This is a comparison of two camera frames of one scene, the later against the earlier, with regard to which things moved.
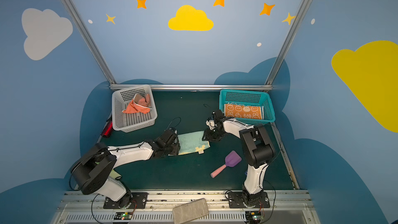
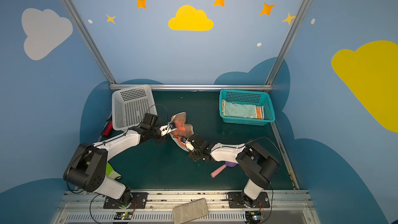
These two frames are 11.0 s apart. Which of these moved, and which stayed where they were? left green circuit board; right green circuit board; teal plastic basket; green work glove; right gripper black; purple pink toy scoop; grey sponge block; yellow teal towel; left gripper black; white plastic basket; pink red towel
Moved: pink red towel; right gripper black; yellow teal towel; left gripper black
Stayed: teal plastic basket; purple pink toy scoop; grey sponge block; right green circuit board; left green circuit board; white plastic basket; green work glove
